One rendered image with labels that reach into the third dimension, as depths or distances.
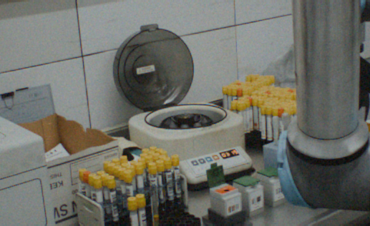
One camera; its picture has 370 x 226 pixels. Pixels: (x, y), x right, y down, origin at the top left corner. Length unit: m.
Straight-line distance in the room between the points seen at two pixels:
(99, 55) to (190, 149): 0.39
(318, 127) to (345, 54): 0.12
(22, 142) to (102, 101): 0.82
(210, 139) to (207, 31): 0.50
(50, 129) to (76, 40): 0.24
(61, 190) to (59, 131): 0.31
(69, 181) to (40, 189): 0.37
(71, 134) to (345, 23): 0.87
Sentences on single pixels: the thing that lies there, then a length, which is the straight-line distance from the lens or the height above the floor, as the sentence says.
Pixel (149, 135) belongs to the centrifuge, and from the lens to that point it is 1.47.
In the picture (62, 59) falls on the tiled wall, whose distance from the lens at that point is 1.64.
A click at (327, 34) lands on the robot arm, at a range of 0.81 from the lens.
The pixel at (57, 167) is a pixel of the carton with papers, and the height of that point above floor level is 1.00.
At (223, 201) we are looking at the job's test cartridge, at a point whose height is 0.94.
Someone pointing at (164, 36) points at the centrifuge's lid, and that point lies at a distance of 1.70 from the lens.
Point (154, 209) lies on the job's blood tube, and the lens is 1.22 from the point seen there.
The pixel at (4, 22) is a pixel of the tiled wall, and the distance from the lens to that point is 1.56.
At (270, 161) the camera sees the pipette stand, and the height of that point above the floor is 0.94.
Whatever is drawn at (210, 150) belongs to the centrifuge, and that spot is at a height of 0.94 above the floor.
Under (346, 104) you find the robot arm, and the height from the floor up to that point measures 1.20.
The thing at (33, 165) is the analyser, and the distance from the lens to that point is 0.92.
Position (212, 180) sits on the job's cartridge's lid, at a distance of 1.25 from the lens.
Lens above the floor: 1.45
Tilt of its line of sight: 17 degrees down
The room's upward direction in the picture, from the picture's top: 4 degrees counter-clockwise
